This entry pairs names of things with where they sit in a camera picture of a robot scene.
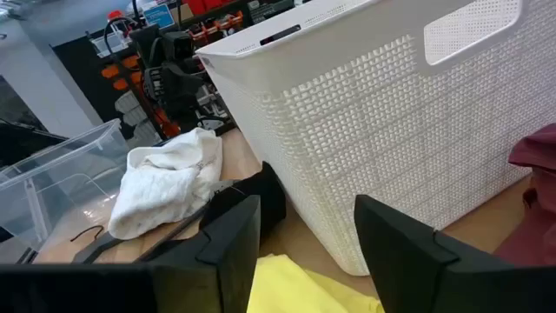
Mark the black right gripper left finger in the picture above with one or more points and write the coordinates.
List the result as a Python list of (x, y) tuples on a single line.
[(226, 269)]

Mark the white perforated laundry basket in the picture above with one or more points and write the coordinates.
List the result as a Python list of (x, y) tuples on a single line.
[(391, 130)]

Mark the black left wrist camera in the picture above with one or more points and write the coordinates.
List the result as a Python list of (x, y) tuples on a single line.
[(178, 45)]

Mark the yellow t-shirt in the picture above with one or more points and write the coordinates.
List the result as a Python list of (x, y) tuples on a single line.
[(286, 287)]

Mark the clear plastic bin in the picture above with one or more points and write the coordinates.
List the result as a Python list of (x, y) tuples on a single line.
[(52, 182)]

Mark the blue sign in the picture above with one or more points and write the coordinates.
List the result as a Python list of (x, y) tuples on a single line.
[(158, 15)]

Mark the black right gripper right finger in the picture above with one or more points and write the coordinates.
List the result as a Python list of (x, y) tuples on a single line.
[(434, 278)]

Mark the white cloth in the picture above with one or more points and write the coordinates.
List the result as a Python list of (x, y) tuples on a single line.
[(165, 195)]

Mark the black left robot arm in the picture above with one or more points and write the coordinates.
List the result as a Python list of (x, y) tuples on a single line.
[(145, 39)]

